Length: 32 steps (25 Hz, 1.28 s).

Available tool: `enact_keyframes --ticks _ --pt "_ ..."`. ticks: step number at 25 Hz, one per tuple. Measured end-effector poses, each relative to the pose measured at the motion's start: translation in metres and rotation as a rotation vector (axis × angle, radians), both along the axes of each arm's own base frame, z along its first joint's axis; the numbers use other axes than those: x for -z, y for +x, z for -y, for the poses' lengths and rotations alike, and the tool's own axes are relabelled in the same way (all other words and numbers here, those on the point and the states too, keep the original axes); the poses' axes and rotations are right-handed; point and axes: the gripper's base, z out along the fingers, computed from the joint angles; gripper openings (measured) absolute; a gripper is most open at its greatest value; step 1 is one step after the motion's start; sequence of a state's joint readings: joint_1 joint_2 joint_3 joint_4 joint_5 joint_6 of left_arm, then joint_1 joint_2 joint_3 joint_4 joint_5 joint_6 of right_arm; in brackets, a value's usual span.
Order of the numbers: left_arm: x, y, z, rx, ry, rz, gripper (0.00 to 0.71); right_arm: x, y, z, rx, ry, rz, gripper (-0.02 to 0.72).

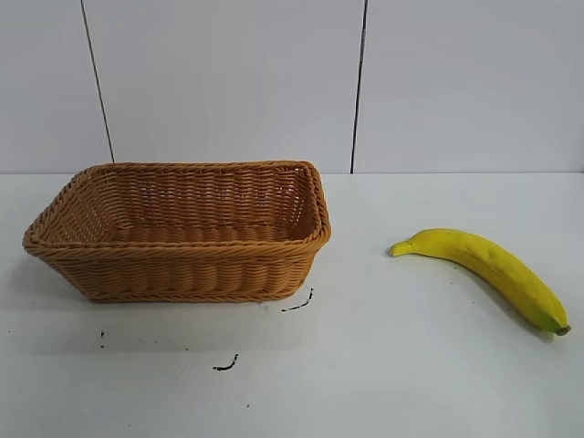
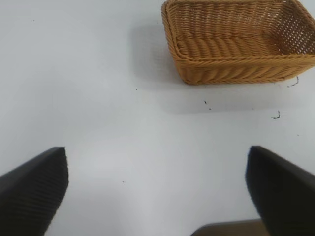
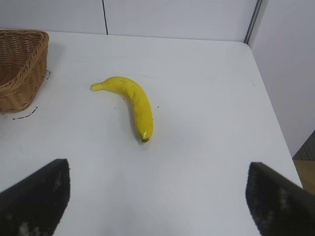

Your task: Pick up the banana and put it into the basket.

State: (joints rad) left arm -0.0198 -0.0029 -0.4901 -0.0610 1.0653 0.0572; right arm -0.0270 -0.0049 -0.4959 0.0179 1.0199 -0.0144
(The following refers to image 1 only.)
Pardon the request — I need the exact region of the yellow banana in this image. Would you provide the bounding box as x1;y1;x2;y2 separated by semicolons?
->
389;227;572;338

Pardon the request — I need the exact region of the woven wicker rectangular basket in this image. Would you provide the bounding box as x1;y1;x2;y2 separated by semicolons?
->
22;159;333;304

